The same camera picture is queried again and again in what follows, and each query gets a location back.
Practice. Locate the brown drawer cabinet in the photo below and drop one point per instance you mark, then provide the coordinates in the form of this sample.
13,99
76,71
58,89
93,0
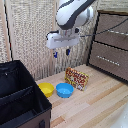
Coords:
110,46

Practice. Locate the blue plastic bowl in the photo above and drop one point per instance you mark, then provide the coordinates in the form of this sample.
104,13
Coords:
64,90

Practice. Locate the black fabric storage box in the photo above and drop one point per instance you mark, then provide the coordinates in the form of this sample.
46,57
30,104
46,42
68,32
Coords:
20,96

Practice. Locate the yellow plastic bowl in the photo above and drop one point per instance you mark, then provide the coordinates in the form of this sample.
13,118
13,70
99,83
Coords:
46,89

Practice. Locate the red yellow cereal bar box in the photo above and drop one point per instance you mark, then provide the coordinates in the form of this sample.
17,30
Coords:
77,78

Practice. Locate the beige woven screen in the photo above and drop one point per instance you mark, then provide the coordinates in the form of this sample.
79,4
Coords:
30,36

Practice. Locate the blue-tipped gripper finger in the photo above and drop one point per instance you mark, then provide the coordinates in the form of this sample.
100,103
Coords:
55,54
68,51

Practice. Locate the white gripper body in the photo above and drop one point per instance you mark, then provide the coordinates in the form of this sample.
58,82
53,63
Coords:
62,39

